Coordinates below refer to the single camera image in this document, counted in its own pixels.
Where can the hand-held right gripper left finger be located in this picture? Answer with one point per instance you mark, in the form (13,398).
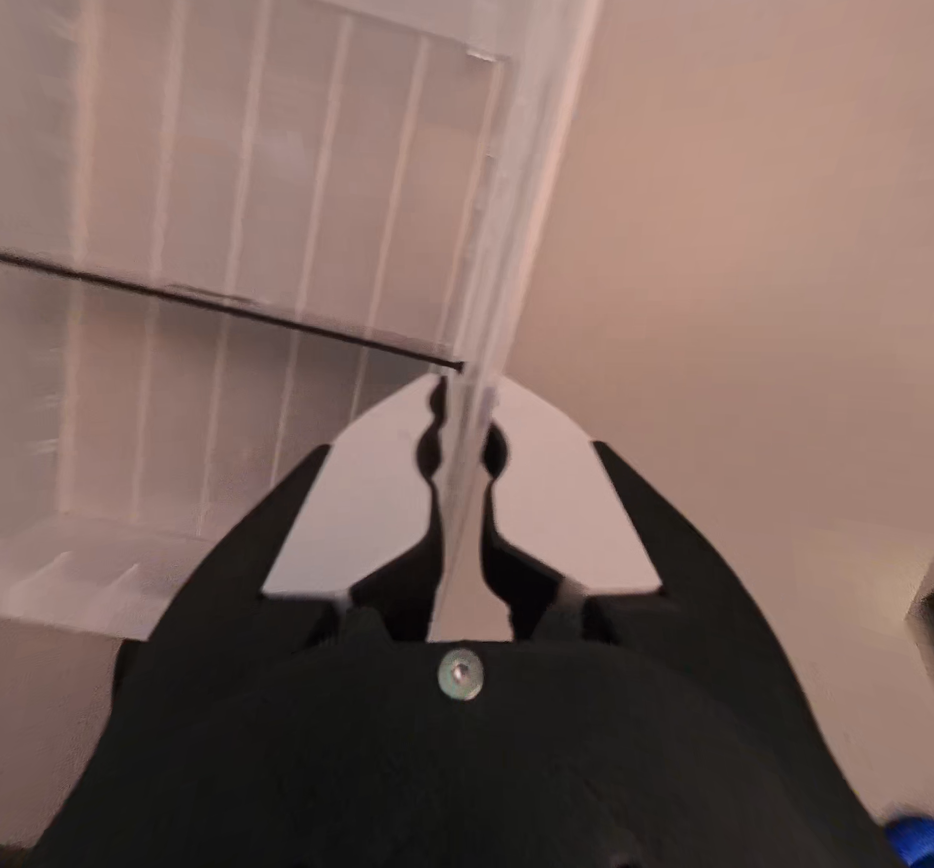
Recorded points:
(350,510)

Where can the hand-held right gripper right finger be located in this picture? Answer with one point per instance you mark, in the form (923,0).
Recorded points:
(576,510)

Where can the clear acrylic panel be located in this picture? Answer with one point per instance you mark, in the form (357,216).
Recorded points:
(292,153)

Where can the blue plastic object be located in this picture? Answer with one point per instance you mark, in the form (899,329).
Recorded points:
(912,842)

